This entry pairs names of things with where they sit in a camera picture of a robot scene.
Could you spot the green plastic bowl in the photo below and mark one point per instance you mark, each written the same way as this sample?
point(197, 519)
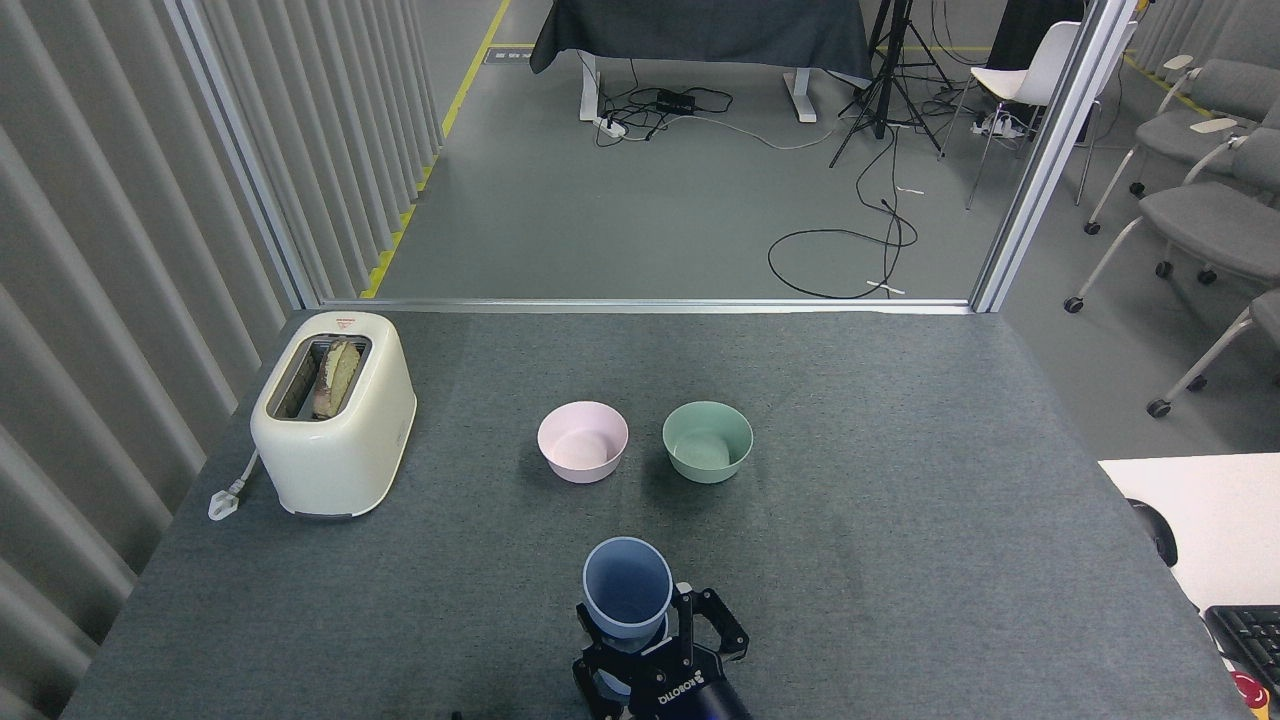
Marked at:
point(707, 455)

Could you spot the black keyboard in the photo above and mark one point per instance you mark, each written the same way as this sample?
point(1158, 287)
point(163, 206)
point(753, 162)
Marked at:
point(1250, 640)

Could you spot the black computer mouse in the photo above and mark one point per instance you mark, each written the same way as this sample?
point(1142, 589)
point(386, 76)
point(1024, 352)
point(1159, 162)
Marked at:
point(1160, 535)

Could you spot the dark grey tablecloth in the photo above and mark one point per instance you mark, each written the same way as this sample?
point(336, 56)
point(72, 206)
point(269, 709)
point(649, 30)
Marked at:
point(700, 30)

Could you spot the silver aluminium rail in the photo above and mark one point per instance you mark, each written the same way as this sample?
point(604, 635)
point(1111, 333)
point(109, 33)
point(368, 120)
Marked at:
point(640, 305)

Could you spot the grey wheeled office chair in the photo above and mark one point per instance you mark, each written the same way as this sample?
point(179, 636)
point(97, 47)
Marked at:
point(1185, 135)
point(1215, 350)
point(1210, 225)

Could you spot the white desk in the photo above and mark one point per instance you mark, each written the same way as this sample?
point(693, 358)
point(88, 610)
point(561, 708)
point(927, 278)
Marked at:
point(1220, 510)

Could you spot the black tripod stand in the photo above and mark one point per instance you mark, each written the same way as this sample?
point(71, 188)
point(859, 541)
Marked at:
point(884, 70)

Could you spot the pink plastic bowl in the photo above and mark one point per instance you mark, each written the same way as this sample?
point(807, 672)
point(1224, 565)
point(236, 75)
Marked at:
point(582, 455)

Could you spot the white table leg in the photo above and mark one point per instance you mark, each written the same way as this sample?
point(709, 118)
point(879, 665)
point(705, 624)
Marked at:
point(800, 100)
point(589, 95)

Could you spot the white plastic chair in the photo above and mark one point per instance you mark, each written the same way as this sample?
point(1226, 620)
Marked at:
point(1020, 80)

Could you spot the silver aluminium post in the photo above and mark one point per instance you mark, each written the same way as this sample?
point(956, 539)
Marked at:
point(245, 160)
point(1050, 150)

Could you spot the black fabric object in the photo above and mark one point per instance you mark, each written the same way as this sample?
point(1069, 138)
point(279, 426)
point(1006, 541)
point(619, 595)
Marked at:
point(1020, 30)

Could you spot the white power strip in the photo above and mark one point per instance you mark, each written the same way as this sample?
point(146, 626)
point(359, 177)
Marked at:
point(611, 127)
point(993, 124)

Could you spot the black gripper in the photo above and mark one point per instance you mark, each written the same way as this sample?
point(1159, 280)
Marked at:
point(680, 695)

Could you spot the cream white toaster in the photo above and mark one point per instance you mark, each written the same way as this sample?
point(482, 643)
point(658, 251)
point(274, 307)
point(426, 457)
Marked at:
point(345, 460)

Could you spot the black power adapter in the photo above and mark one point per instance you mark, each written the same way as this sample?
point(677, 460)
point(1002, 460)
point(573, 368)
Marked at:
point(676, 102)

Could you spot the red round object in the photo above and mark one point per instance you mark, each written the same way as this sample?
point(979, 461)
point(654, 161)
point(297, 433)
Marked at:
point(1250, 690)

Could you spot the toast slice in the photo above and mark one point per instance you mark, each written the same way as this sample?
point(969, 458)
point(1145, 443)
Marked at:
point(337, 378)

